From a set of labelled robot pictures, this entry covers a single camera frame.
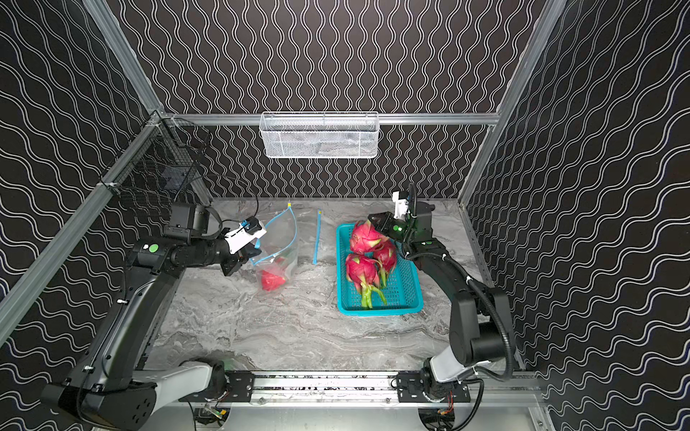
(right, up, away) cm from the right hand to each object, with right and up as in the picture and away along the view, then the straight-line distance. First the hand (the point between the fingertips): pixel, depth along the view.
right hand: (369, 215), depth 85 cm
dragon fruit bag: (-32, -22, +3) cm, 39 cm away
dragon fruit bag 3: (+7, -13, +9) cm, 18 cm away
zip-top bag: (-23, -4, +25) cm, 34 cm away
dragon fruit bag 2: (-1, -7, +1) cm, 7 cm away
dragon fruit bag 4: (-2, -19, +2) cm, 19 cm away
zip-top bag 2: (-27, -15, -11) cm, 32 cm away
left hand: (-29, -9, -16) cm, 35 cm away
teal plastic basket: (+12, -25, +8) cm, 29 cm away
